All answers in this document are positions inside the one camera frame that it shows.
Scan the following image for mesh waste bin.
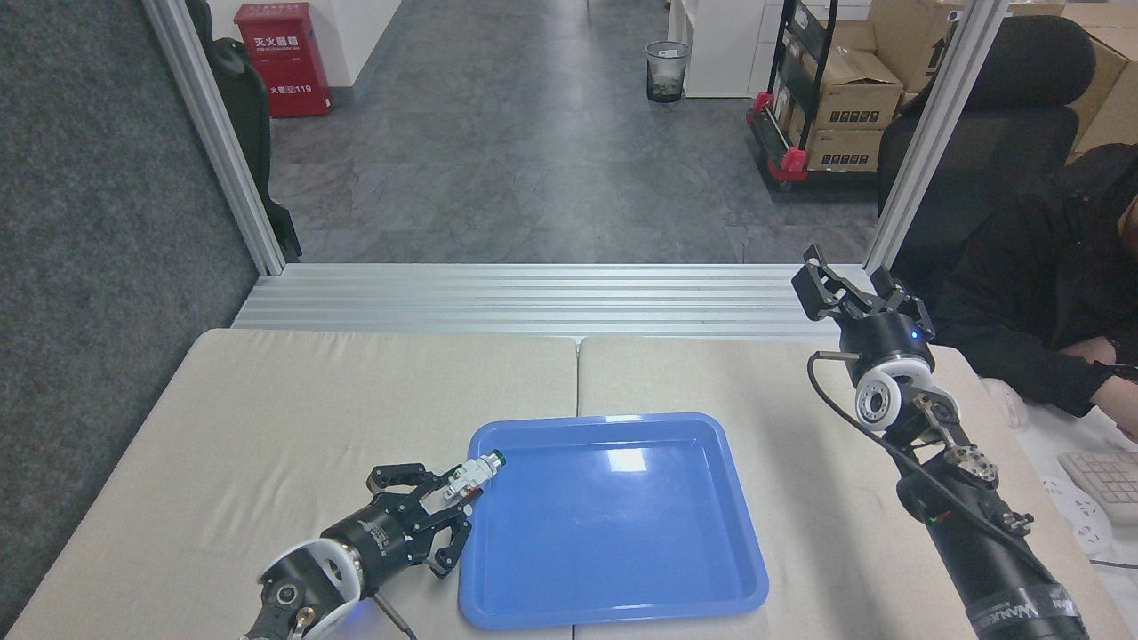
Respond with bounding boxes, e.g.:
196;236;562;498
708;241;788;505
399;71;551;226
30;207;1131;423
645;41;692;106

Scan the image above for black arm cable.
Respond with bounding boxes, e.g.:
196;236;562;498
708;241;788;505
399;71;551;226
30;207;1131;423
373;593;418;640
807;350;1063;592

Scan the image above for black chair behind post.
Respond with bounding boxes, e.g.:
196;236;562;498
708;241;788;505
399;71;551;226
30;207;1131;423
185;0;304;264

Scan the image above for large cardboard box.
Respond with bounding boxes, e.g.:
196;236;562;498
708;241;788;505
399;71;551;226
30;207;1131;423
1062;4;1138;159

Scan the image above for small flat cardboard box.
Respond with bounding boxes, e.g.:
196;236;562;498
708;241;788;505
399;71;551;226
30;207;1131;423
804;129;886;172

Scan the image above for silver aluminium rail platform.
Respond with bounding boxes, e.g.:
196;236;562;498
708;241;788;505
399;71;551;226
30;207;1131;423
231;262;878;344

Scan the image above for tall cardboard box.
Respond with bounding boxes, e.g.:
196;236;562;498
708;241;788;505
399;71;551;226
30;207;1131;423
867;0;966;95

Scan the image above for red fire extinguisher box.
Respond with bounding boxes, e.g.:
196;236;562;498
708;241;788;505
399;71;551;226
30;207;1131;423
234;2;333;120

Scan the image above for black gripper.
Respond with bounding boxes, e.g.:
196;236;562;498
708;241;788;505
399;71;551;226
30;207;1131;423
792;244;935;380
322;462;474;584

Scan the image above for white keyboard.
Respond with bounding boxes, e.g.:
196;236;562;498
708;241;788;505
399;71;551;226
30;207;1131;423
1057;449;1138;526

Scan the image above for white switch part green tip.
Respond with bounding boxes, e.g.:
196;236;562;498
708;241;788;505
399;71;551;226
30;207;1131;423
444;451;507;502

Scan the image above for person's hand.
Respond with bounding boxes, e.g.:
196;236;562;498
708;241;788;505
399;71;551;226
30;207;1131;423
1092;373;1138;443
1060;336;1119;365

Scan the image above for white power strip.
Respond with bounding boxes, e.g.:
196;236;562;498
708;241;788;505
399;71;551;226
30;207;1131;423
1038;475;1114;558

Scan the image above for blue plastic tray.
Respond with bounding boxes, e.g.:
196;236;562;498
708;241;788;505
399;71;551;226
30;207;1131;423
458;412;771;631

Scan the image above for white computer mouse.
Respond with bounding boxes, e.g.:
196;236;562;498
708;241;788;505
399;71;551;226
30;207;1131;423
981;377;1031;430

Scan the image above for white cabinet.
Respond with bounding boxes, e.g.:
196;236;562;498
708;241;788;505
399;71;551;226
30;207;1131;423
667;0;768;100

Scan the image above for black shelf cart red corners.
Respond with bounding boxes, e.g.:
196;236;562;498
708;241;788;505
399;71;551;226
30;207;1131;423
745;0;883;193

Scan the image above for silver aluminium post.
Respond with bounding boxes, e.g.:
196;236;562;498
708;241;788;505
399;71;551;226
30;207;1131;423
142;0;288;277
863;0;1012;273

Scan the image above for black office chair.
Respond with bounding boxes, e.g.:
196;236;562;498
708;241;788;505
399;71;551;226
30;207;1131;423
877;15;1097;305

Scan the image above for person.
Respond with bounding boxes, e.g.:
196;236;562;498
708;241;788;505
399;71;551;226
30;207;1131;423
930;142;1138;444

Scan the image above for cardboard box with open flaps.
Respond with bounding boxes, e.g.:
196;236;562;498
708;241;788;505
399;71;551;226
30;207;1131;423
803;48;905;132

